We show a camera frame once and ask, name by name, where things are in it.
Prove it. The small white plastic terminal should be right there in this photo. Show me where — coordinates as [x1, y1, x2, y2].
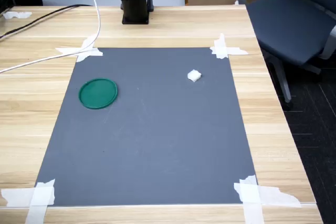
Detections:
[187, 69, 202, 83]

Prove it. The round green lid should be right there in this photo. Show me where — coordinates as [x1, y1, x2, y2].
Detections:
[78, 77, 119, 110]

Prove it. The white tape on mat corner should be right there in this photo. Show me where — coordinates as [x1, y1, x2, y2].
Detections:
[55, 34, 104, 63]
[209, 33, 249, 60]
[1, 178, 56, 224]
[233, 174, 302, 224]

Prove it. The loose white tape scrap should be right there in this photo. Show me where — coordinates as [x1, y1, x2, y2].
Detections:
[2, 10, 33, 20]

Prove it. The dark grey office chair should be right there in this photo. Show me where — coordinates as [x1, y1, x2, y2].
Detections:
[235, 0, 336, 111]

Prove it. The dark grey mat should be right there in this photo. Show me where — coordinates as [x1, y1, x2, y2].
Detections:
[35, 47, 259, 206]

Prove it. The white camera cable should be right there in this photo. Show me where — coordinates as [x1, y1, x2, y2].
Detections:
[0, 0, 102, 74]

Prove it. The black cable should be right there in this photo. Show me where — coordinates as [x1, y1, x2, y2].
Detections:
[0, 4, 91, 40]

